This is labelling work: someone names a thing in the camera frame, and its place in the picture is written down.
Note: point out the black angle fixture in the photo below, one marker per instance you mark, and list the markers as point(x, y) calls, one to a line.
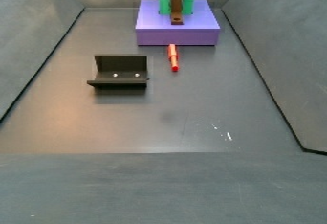
point(125, 65)

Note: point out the purple base block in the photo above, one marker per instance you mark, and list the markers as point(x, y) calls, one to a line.
point(155, 31)

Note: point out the left green block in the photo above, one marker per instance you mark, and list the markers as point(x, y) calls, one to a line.
point(165, 7)

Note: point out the green block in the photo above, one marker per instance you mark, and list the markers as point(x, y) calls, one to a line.
point(187, 7)
point(165, 7)

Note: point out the right green block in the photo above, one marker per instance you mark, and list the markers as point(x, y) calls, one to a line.
point(187, 7)

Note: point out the brown L-shaped bracket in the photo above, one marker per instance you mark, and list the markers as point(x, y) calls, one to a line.
point(177, 16)

